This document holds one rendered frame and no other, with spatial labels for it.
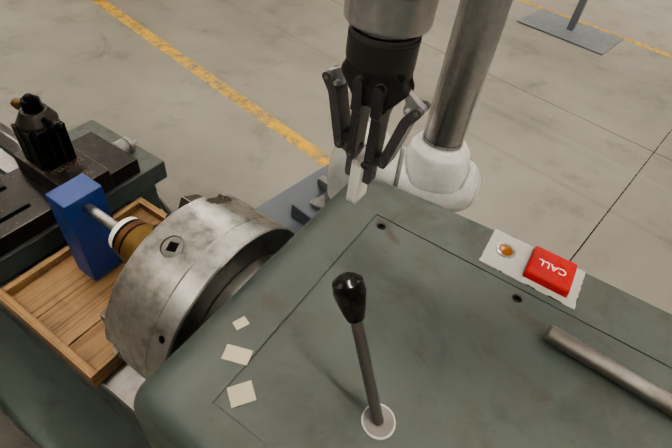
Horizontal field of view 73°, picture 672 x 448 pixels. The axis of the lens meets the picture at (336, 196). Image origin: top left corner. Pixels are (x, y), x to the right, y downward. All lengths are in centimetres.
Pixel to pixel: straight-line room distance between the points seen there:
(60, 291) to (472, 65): 99
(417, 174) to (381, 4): 76
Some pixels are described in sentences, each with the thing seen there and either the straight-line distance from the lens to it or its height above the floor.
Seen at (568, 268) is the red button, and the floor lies 127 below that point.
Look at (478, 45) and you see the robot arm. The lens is 103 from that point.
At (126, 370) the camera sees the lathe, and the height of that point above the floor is 86.
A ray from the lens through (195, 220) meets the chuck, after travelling 70.
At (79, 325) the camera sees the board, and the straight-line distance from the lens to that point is 107.
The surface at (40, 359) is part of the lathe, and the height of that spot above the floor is 54.
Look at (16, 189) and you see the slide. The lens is 127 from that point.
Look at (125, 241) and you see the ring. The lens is 87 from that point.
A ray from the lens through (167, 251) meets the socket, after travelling 68.
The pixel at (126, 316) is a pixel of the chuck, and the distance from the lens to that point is 71.
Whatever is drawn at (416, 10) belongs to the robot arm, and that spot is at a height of 159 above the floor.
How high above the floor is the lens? 174
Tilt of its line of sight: 43 degrees down
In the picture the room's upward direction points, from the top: 8 degrees clockwise
